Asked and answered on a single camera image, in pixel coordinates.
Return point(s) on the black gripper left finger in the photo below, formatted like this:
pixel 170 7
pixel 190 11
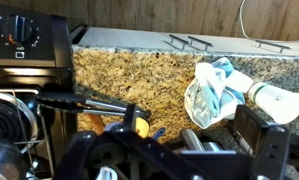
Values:
pixel 99 150

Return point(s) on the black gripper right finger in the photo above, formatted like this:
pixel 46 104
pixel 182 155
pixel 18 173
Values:
pixel 269 150

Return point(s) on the dark wooden spatula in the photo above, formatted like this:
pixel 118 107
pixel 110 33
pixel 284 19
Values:
pixel 96 123

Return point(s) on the black and steel tongs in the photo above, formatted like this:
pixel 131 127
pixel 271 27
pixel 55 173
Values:
pixel 60 98

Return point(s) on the blue and white dish towel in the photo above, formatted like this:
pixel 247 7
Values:
pixel 205 96

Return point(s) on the deep stainless steel pot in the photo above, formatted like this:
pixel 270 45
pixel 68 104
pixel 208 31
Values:
pixel 2 160

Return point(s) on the black electric stove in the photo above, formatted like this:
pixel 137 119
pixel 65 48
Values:
pixel 60 43

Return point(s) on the white base kitchen cabinets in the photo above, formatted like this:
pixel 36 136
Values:
pixel 132 37

